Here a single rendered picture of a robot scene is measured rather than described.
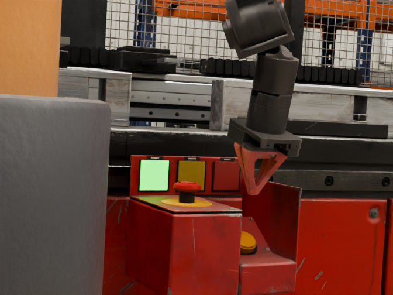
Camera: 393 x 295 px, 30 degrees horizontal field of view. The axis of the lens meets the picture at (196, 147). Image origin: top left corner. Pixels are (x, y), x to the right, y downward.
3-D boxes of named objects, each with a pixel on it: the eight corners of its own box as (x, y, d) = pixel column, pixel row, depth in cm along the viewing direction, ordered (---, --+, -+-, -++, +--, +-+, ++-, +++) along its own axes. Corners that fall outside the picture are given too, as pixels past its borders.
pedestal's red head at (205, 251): (168, 302, 95) (175, 165, 94) (124, 274, 110) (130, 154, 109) (296, 292, 104) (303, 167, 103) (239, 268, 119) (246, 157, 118)
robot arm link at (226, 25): (220, 23, 98) (281, 0, 97) (223, 15, 109) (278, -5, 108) (250, 105, 101) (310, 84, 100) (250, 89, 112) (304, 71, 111)
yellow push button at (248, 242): (233, 259, 107) (238, 249, 106) (224, 240, 110) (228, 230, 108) (255, 258, 109) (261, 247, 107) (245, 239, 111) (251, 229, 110)
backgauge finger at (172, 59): (141, 66, 135) (143, 39, 134) (107, 70, 159) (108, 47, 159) (202, 71, 139) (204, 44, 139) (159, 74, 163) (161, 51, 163)
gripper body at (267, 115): (264, 131, 110) (273, 83, 108) (300, 153, 101) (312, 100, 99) (226, 130, 107) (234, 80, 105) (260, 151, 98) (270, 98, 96)
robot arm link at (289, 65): (259, 48, 98) (302, 55, 98) (259, 41, 104) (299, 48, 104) (250, 98, 100) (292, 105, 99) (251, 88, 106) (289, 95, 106)
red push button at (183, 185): (179, 209, 101) (181, 183, 100) (167, 205, 104) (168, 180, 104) (205, 209, 102) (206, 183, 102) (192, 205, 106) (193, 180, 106)
